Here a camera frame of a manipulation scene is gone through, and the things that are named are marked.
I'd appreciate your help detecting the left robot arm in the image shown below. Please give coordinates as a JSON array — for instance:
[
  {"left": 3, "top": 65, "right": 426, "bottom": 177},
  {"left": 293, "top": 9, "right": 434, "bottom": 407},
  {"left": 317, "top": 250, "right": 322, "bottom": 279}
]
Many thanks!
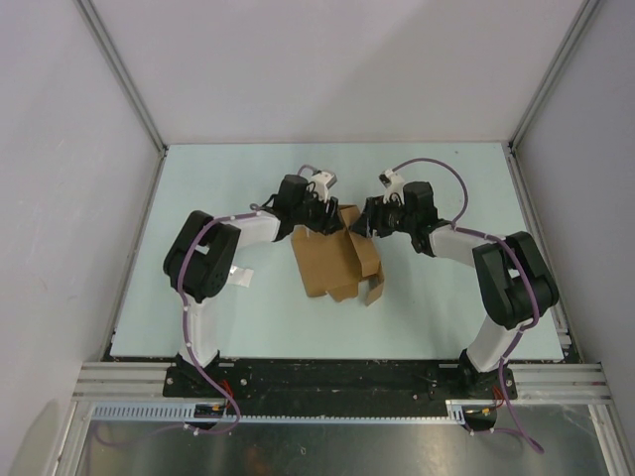
[{"left": 163, "top": 169, "right": 343, "bottom": 397}]

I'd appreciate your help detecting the grey slotted cable duct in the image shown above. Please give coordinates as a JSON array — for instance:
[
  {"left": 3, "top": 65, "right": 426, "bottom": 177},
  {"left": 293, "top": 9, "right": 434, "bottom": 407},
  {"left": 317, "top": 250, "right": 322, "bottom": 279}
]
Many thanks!
[{"left": 91, "top": 400, "right": 495, "bottom": 424}]

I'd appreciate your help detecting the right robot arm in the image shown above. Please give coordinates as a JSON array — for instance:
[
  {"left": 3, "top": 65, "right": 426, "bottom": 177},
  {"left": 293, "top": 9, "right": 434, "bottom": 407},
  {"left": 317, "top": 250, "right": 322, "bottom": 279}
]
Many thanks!
[{"left": 349, "top": 173, "right": 560, "bottom": 398}]

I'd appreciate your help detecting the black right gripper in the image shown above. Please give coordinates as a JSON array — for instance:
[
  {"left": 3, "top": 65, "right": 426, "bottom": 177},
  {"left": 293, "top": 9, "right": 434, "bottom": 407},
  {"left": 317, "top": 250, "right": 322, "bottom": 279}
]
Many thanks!
[{"left": 348, "top": 193, "right": 416, "bottom": 239}]

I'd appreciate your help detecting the aluminium frame rail left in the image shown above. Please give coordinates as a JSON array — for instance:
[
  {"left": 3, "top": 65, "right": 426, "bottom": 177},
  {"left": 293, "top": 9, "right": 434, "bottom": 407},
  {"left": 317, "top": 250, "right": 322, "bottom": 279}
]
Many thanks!
[{"left": 72, "top": 0, "right": 168, "bottom": 155}]

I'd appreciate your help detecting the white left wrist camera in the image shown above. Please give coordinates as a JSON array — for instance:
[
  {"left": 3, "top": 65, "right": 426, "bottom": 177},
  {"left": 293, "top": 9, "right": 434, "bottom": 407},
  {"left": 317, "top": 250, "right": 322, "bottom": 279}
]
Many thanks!
[{"left": 309, "top": 170, "right": 337, "bottom": 202}]

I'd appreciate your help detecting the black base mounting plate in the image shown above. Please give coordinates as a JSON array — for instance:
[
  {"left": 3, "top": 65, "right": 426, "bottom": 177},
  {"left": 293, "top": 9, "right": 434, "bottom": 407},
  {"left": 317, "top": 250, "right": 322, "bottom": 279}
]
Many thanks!
[{"left": 104, "top": 356, "right": 573, "bottom": 401}]

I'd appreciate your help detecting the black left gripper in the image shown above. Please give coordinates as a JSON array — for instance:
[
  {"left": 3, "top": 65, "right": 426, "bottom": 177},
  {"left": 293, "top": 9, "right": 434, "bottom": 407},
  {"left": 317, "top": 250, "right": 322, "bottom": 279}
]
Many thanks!
[{"left": 292, "top": 187, "right": 343, "bottom": 236}]

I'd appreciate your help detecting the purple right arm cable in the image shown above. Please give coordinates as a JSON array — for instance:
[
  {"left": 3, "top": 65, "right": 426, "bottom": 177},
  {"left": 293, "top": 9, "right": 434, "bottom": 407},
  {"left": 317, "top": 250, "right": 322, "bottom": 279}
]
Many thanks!
[{"left": 391, "top": 157, "right": 545, "bottom": 455}]

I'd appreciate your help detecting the aluminium frame rail right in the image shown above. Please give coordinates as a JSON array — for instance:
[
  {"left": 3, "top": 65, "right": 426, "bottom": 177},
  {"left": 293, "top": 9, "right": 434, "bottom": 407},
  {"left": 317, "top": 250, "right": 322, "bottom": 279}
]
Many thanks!
[{"left": 506, "top": 0, "right": 604, "bottom": 155}]

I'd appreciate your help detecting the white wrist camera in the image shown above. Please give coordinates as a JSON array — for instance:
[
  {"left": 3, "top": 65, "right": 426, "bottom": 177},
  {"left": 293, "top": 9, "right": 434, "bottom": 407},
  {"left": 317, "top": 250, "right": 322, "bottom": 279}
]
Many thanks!
[
  {"left": 379, "top": 169, "right": 406, "bottom": 204},
  {"left": 309, "top": 170, "right": 337, "bottom": 202}
]

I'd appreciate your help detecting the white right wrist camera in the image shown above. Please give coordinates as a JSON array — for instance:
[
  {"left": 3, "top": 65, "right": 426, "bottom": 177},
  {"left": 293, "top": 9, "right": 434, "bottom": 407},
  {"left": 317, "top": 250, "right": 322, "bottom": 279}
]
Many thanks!
[{"left": 379, "top": 169, "right": 406, "bottom": 204}]

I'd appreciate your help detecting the brown cardboard box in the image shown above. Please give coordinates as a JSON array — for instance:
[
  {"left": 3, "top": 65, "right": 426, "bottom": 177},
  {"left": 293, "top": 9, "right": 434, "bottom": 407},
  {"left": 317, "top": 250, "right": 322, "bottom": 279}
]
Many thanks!
[{"left": 291, "top": 204, "right": 385, "bottom": 306}]

